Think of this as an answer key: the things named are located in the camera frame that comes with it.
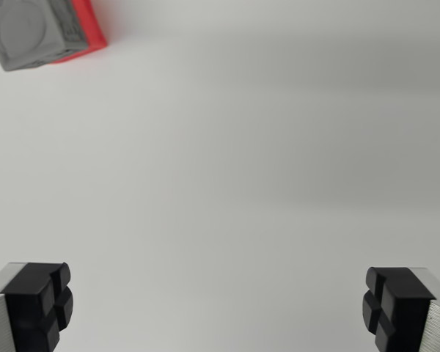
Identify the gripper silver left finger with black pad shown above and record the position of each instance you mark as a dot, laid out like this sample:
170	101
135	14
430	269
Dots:
29	304

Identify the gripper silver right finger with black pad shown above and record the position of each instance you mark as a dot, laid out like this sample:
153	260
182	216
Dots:
407	308

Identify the grey embossed cube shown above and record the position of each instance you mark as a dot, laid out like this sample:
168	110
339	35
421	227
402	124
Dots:
25	33

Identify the red embossed cube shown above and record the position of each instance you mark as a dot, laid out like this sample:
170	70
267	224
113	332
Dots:
89	25

